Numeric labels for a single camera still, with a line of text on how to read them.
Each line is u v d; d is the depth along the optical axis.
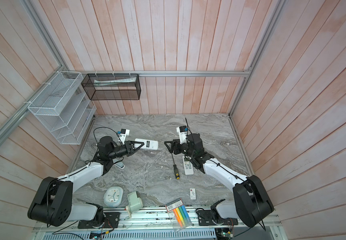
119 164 0.88
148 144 0.80
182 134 0.74
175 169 0.90
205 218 0.73
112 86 1.04
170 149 0.75
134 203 0.75
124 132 0.78
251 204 0.42
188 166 0.90
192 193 0.81
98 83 0.89
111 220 0.73
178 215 0.74
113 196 0.78
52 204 0.43
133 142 0.77
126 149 0.73
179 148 0.73
